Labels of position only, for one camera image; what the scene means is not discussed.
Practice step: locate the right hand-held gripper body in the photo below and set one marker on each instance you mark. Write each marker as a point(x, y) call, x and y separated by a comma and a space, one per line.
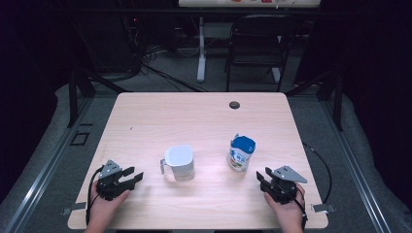
point(281, 191)

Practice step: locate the black metal frame stand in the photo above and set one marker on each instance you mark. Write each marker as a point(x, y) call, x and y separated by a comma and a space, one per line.
point(338, 103)
point(73, 97)

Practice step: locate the dark equipment cabinet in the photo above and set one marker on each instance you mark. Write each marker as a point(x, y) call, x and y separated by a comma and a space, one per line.
point(110, 48)

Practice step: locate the white and blue food pouch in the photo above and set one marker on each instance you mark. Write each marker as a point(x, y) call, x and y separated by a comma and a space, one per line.
point(241, 155)

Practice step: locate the clear container with white lid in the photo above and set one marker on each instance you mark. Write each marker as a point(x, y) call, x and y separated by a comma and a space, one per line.
point(179, 158)

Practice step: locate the dark round table grommet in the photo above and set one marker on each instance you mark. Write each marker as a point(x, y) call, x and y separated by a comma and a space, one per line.
point(234, 105)

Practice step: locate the aluminium floor rail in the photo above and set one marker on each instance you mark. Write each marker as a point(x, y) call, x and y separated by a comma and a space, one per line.
point(362, 181)
point(43, 171)

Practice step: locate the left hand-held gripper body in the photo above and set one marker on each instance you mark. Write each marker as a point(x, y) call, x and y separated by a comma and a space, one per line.
point(108, 186)

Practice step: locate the person's left hand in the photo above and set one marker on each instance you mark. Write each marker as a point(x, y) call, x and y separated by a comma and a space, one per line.
point(103, 210)

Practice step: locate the white desk leg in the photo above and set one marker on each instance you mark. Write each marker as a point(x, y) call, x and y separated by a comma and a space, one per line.
point(201, 64)
point(276, 75)

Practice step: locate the grey bracket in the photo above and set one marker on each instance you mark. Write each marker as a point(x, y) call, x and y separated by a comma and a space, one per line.
point(75, 207)
point(324, 207)

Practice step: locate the person's right hand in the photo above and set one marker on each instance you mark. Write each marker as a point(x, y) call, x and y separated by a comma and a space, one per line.
point(288, 215)

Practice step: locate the black folding chair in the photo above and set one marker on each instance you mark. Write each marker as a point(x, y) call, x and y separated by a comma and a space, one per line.
point(256, 48)

